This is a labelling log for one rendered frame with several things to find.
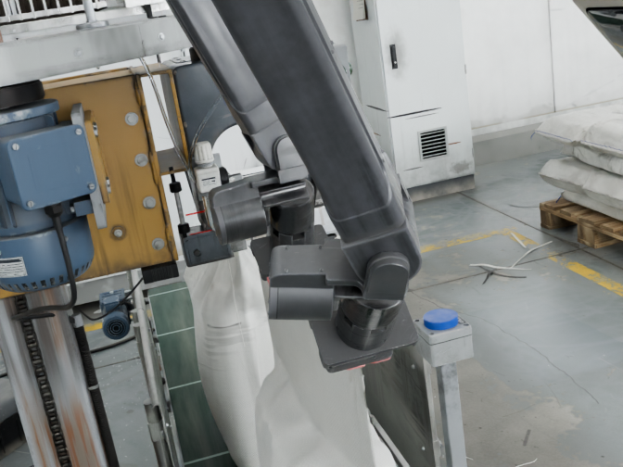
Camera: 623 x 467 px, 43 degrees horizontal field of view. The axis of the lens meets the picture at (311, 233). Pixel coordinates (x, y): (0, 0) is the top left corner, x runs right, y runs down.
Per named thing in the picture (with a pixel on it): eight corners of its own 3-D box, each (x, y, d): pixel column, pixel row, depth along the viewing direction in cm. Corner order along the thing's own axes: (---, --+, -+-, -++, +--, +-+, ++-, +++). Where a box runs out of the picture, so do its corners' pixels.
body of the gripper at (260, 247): (249, 249, 107) (247, 210, 102) (321, 233, 109) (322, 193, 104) (262, 284, 103) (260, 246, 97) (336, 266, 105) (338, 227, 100)
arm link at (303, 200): (321, 194, 95) (305, 165, 99) (266, 208, 94) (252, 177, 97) (320, 233, 100) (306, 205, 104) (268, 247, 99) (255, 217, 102)
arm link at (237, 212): (301, 132, 93) (283, 127, 101) (205, 153, 90) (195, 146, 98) (319, 230, 96) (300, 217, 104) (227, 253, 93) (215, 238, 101)
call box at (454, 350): (475, 357, 137) (472, 325, 135) (432, 368, 135) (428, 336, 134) (455, 339, 145) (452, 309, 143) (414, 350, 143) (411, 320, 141)
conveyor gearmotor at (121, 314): (146, 338, 296) (137, 302, 292) (106, 348, 293) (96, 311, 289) (141, 311, 324) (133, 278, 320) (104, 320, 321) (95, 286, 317)
